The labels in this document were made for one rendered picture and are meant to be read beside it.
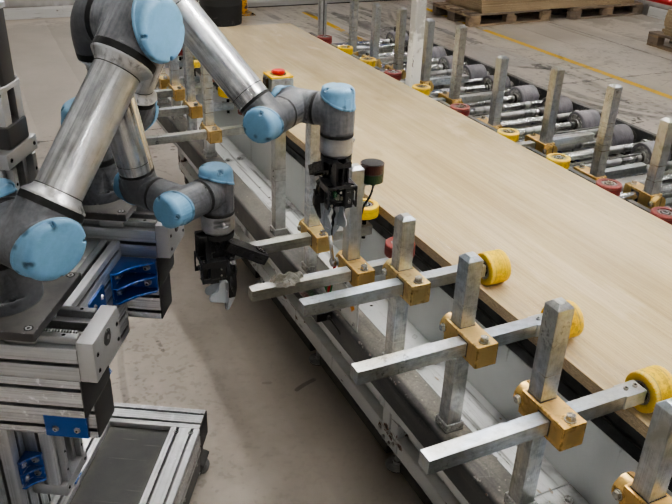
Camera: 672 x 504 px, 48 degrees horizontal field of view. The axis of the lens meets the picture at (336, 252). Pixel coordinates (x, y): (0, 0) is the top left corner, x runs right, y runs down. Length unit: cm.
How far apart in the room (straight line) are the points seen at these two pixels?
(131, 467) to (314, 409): 77
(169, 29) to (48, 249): 43
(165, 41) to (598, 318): 109
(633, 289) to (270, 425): 138
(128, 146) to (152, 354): 164
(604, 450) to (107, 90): 117
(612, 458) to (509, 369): 33
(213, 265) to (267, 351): 142
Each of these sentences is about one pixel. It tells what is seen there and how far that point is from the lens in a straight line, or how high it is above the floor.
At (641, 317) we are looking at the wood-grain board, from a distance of 185.
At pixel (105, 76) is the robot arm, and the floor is 146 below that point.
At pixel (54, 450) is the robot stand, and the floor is 48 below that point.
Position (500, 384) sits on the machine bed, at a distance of 189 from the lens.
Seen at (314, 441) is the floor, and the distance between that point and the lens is 271.
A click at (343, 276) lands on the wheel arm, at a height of 85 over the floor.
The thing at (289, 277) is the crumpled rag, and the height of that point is 87.
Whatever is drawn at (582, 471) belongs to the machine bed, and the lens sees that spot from 174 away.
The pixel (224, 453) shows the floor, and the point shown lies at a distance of 268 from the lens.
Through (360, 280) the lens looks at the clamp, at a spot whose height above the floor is 85.
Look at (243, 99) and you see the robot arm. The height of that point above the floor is 135.
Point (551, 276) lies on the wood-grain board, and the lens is 194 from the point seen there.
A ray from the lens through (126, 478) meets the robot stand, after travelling 234.
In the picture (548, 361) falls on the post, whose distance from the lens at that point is 135.
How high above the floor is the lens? 182
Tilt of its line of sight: 28 degrees down
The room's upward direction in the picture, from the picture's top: 2 degrees clockwise
